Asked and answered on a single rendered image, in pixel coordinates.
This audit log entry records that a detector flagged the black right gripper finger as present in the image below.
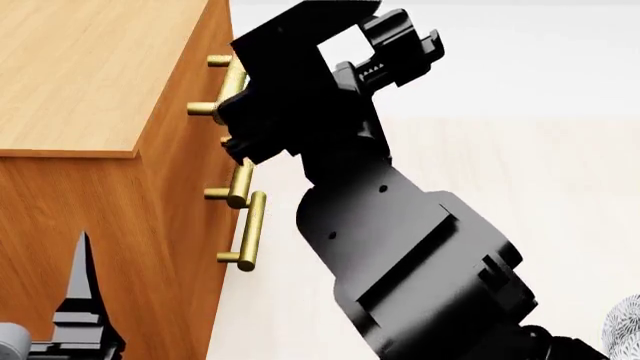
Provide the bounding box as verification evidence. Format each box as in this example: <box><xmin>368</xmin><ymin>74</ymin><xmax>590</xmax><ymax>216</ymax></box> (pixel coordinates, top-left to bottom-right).
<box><xmin>213</xmin><ymin>92</ymin><xmax>292</xmax><ymax>166</ymax></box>
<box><xmin>356</xmin><ymin>8</ymin><xmax>447</xmax><ymax>88</ymax></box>

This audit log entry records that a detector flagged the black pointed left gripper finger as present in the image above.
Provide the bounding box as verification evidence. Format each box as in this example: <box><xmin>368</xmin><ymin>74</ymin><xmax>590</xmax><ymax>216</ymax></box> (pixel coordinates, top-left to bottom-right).
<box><xmin>64</xmin><ymin>229</ymin><xmax>99</xmax><ymax>301</ymax></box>

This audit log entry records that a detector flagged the light wooden drawer cabinet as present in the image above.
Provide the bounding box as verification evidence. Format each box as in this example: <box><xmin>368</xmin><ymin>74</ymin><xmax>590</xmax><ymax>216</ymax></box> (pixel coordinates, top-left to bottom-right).
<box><xmin>0</xmin><ymin>0</ymin><xmax>257</xmax><ymax>360</ymax></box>

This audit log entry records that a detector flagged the black white patterned bowl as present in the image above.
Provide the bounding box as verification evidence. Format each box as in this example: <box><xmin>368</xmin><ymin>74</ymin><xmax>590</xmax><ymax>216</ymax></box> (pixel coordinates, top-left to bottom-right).
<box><xmin>601</xmin><ymin>294</ymin><xmax>640</xmax><ymax>360</ymax></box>

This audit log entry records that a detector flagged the grey round left wrist part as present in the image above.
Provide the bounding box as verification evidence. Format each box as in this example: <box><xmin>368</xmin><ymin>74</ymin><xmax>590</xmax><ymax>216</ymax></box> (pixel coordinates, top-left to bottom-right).
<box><xmin>0</xmin><ymin>321</ymin><xmax>34</xmax><ymax>360</ymax></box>

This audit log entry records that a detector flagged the brass bar drawer handle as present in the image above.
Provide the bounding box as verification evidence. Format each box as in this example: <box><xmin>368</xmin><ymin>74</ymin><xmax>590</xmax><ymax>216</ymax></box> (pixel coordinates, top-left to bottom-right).
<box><xmin>187</xmin><ymin>54</ymin><xmax>250</xmax><ymax>126</ymax></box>
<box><xmin>203</xmin><ymin>135</ymin><xmax>257</xmax><ymax>210</ymax></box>
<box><xmin>216</xmin><ymin>189</ymin><xmax>268</xmax><ymax>273</ymax></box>

